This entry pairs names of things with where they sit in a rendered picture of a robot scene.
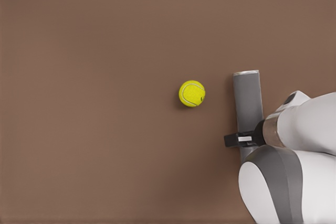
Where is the yellow tennis ball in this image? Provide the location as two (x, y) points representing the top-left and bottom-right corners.
(178, 80), (206, 108)

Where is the grey tennis ball tube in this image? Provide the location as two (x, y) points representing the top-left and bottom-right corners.
(233, 70), (265, 164)

